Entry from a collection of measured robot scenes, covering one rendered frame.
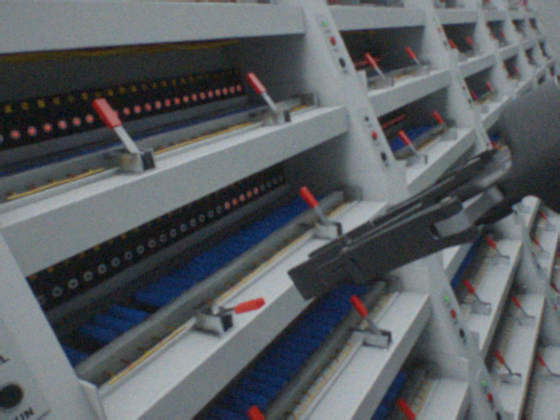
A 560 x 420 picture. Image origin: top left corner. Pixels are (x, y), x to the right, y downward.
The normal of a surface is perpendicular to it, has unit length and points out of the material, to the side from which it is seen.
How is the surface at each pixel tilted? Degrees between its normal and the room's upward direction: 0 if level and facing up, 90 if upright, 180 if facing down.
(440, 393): 20
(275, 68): 90
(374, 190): 90
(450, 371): 90
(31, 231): 110
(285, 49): 90
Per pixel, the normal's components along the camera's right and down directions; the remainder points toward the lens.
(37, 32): 0.82, 0.04
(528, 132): -0.75, -0.15
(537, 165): -0.59, 0.25
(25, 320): 0.72, -0.28
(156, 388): -0.15, -0.94
